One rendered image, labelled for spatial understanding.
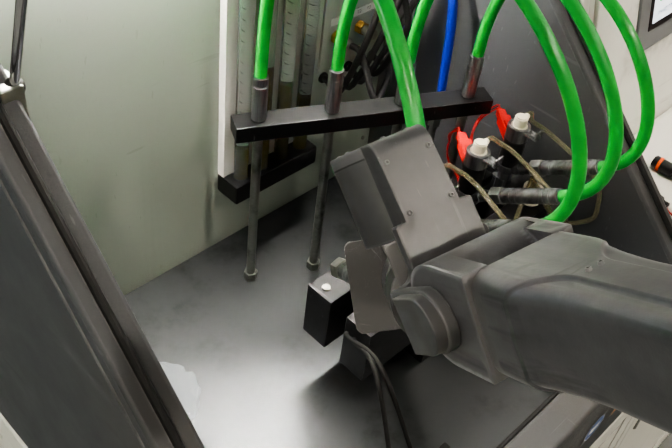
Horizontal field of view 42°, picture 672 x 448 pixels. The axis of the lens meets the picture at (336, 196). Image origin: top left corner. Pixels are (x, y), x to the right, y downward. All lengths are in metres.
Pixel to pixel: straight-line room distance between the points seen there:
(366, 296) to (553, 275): 0.25
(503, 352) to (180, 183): 0.75
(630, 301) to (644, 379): 0.03
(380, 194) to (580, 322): 0.17
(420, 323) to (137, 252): 0.73
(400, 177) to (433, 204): 0.02
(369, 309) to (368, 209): 0.13
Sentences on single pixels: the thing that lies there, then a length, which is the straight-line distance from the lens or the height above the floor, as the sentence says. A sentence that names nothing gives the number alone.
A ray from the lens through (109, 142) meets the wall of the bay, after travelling 1.00.
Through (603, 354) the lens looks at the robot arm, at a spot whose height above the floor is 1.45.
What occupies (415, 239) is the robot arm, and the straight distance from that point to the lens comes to 0.48.
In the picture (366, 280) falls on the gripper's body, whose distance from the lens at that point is 0.61.
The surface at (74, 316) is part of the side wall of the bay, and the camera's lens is 0.69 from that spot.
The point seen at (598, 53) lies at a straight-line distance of 0.87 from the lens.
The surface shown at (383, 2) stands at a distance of 0.64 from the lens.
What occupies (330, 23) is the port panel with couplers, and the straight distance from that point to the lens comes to 1.15.
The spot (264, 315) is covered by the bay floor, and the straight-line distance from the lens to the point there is 1.15.
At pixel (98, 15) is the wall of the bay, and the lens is 0.91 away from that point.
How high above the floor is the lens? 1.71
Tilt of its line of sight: 42 degrees down
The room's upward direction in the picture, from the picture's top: 8 degrees clockwise
